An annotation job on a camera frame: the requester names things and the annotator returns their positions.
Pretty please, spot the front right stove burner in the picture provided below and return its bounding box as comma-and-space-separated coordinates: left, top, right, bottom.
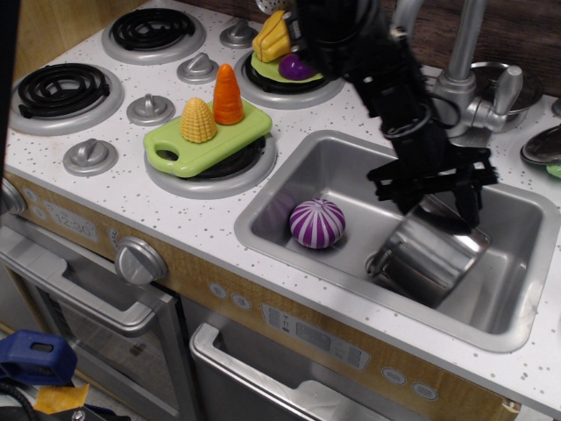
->
144, 135, 277, 200

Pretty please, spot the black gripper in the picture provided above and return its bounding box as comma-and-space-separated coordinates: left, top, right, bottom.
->
367, 118, 498, 229

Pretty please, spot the green toy item right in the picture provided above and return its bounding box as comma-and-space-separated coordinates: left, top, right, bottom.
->
546, 165, 561, 179

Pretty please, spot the silver toy faucet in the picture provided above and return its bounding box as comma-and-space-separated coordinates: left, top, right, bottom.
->
391, 0, 524, 149

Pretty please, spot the back left stove burner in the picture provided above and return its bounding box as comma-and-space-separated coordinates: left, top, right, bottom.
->
102, 8, 206, 66

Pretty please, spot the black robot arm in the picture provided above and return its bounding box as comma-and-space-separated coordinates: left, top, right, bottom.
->
283, 1, 497, 228

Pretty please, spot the purple toy eggplant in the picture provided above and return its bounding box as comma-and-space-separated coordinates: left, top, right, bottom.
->
278, 54, 316, 81

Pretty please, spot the blue clamp tool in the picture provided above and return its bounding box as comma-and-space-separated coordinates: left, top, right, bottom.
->
1, 330, 77, 386

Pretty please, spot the silver sink basin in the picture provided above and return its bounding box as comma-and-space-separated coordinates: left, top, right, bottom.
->
235, 131, 560, 352

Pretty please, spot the front left stove burner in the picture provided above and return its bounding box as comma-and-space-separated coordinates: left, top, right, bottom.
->
9, 63, 124, 136

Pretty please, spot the toy dishwasher door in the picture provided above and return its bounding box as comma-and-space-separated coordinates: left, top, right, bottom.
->
182, 299, 421, 420

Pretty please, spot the silver pan lid right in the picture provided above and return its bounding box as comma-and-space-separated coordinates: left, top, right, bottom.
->
520, 125, 560, 166

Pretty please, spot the silver oven dial left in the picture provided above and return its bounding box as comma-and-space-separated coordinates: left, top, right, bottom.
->
1, 178, 27, 215

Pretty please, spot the silver metal bowl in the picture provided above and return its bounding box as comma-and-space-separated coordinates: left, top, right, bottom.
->
471, 61, 543, 131

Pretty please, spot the silver stove knob front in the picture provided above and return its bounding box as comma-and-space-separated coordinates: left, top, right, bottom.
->
62, 139, 118, 177

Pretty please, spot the silver stove knob back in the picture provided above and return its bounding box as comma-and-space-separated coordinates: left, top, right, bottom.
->
219, 19, 258, 49

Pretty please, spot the purple striped toy onion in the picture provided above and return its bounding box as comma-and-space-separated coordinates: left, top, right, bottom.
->
288, 199, 346, 250

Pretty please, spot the stove burner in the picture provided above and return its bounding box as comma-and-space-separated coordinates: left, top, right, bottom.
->
9, 63, 124, 136
102, 8, 206, 66
234, 53, 344, 110
144, 135, 277, 200

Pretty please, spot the yellow tape piece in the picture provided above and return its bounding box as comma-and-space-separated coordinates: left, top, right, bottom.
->
32, 383, 89, 415

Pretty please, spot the silver slotted spoon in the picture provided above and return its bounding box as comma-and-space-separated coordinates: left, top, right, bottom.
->
255, 0, 292, 15

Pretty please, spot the silver oven dial knob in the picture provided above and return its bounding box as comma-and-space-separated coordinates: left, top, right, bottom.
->
114, 236, 168, 286

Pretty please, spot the silver stove knob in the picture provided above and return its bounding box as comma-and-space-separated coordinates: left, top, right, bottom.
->
176, 53, 218, 84
62, 139, 118, 177
219, 19, 258, 49
126, 94, 175, 126

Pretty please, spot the stainless steel pot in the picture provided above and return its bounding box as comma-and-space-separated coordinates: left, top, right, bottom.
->
366, 195, 491, 308

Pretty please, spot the silver stove knob middle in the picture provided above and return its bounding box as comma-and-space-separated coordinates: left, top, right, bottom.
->
126, 94, 175, 126

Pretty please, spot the orange toy carrot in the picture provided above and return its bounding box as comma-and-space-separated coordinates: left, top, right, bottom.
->
213, 63, 245, 125

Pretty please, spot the back right stove burner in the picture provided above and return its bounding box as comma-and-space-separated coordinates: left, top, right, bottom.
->
234, 53, 344, 110

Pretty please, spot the silver stove knob upper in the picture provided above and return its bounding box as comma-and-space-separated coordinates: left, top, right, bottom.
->
176, 53, 218, 84

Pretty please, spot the green toy plate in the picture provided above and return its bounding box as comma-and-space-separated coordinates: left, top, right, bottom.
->
250, 53, 323, 84

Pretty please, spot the green toy cutting board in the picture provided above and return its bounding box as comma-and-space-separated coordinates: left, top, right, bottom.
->
144, 101, 272, 178

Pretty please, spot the black cable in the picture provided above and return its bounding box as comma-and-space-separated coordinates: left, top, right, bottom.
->
0, 378, 45, 421

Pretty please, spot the dark foreground post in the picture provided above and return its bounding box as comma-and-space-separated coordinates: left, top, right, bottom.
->
0, 0, 22, 185

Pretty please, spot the toy oven door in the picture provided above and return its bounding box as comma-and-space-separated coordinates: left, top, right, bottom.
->
1, 218, 201, 420

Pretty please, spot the yellow toy bell pepper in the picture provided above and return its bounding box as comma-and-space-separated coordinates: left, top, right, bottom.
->
252, 11, 291, 63

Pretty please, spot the yellow toy corn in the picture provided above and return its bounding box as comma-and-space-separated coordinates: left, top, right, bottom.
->
180, 97, 217, 144

